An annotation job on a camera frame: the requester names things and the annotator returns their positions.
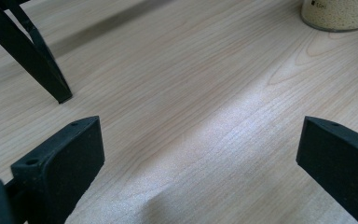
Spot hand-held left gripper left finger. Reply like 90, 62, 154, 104
10, 115, 106, 224

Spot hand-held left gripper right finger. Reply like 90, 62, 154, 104
296, 116, 358, 224

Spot black raised shelf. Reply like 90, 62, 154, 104
0, 0, 74, 105

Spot silver-lidded jar yellow grains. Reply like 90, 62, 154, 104
300, 0, 358, 34

